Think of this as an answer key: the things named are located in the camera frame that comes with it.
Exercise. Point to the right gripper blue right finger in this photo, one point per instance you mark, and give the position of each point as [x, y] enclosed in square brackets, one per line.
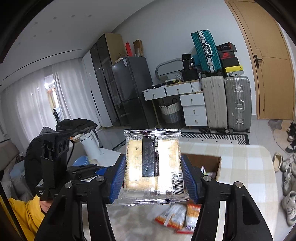
[191, 179]

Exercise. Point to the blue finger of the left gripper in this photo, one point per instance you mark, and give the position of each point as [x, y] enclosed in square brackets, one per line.
[101, 171]
[83, 170]

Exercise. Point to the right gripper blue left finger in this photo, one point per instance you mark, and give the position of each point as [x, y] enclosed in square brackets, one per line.
[117, 176]

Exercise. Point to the clear soda cracker pack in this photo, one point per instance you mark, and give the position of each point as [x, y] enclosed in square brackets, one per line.
[153, 173]

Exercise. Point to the white orange noodle snack bag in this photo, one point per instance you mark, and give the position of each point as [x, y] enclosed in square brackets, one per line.
[173, 217]

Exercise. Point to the large fried noodle snack bag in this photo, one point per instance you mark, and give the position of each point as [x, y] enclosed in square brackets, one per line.
[191, 218]

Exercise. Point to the blue bowl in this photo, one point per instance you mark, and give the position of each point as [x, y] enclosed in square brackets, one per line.
[81, 161]

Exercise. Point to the SF cardboard box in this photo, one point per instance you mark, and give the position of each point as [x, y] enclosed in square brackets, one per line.
[210, 164]

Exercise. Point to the white electric kettle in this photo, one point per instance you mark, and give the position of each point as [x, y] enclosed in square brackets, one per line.
[91, 146]

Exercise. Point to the checked tablecloth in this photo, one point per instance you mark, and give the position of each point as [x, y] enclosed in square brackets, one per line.
[250, 164]

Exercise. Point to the woven laundry basket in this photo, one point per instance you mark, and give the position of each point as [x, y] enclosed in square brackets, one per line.
[171, 113]

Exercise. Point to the white drawer desk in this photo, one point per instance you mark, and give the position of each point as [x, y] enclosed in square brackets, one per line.
[188, 94]

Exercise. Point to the beige hard suitcase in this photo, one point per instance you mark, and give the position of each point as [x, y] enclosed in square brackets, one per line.
[215, 102]

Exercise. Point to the silver aluminium suitcase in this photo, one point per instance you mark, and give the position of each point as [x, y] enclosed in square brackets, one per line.
[238, 99]

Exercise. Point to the black refrigerator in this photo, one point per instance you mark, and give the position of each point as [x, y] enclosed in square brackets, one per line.
[132, 77]

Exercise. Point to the teal hard suitcase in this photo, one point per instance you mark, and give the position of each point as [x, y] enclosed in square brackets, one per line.
[207, 52]

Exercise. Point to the stack of shoe boxes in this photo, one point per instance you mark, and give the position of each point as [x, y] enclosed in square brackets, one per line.
[229, 61]

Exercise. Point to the wooden door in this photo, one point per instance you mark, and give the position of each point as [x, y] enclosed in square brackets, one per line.
[270, 58]

